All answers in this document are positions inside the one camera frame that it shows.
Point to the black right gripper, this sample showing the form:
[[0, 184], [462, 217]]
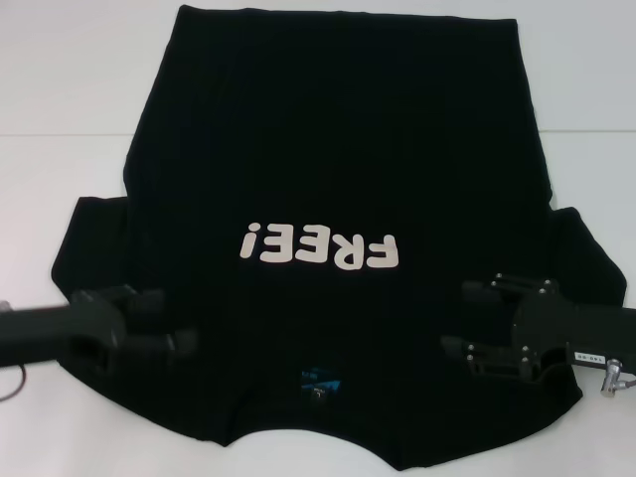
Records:
[[586, 333]]

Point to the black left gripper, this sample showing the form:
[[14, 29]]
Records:
[[49, 333]]

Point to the black shirt with FREE print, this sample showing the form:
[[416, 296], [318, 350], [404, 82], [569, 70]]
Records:
[[318, 149]]

